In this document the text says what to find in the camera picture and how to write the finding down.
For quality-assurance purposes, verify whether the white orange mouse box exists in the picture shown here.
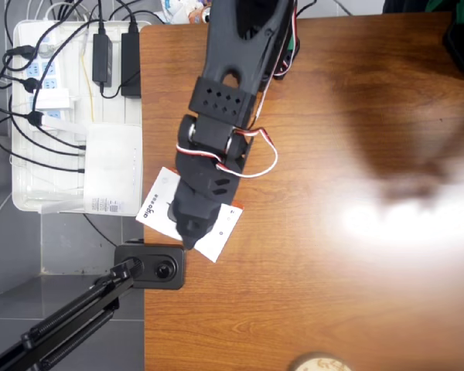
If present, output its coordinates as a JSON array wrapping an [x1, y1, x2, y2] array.
[[135, 165, 244, 264]]

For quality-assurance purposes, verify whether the white router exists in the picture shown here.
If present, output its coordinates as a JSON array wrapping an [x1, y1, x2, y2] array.
[[25, 115, 144, 217]]

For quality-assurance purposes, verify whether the black power adapter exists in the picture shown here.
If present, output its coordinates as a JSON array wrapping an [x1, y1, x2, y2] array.
[[91, 33, 114, 88], [121, 32, 142, 98]]

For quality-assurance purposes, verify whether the white charger plug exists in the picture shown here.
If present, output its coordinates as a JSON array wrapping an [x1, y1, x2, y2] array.
[[34, 88, 73, 113]]

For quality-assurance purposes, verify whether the round wooden coaster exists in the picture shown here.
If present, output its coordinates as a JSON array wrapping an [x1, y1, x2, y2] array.
[[292, 350, 351, 371]]

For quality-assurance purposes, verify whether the white printed plastic bag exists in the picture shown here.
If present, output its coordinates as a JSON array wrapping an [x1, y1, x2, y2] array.
[[160, 0, 212, 25]]

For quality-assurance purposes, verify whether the white power strip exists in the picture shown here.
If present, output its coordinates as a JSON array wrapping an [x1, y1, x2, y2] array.
[[17, 25, 73, 128]]

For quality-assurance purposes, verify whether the black stand base with post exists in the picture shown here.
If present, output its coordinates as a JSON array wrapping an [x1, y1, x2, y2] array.
[[114, 241, 187, 291]]

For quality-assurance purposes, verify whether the black floor cable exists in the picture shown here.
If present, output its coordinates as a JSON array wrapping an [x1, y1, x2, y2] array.
[[83, 214, 118, 248]]

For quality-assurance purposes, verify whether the white plastic cable tray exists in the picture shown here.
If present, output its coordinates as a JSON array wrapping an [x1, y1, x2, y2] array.
[[11, 19, 145, 216]]

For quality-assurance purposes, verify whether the thin yellow cable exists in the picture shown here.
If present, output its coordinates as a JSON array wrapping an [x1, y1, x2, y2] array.
[[80, 49, 97, 123]]

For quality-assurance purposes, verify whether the black router cable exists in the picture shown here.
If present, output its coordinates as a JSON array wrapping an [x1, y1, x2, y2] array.
[[34, 123, 87, 151], [7, 92, 87, 158], [0, 115, 86, 174]]

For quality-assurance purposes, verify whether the white cable bunch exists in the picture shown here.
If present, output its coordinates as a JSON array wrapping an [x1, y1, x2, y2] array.
[[25, 0, 88, 22]]

